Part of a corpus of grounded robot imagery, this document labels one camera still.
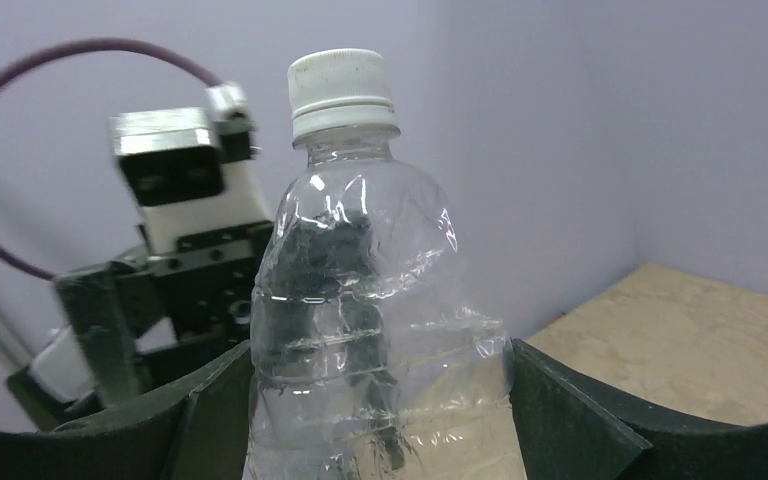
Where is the clear bottle white cap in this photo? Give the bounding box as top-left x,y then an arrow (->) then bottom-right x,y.
246,48 -> 526,479

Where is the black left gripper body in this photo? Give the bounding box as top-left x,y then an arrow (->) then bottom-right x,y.
108,221 -> 273,371

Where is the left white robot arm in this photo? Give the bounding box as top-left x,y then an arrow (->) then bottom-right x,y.
7,220 -> 273,431

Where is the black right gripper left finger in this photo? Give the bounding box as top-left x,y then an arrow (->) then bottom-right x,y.
0,342 -> 253,479

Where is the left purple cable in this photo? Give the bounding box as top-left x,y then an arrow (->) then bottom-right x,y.
0,37 -> 225,283

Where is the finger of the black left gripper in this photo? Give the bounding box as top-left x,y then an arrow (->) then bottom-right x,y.
54,263 -> 153,408

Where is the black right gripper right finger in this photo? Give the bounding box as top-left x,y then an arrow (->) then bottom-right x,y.
510,339 -> 768,479

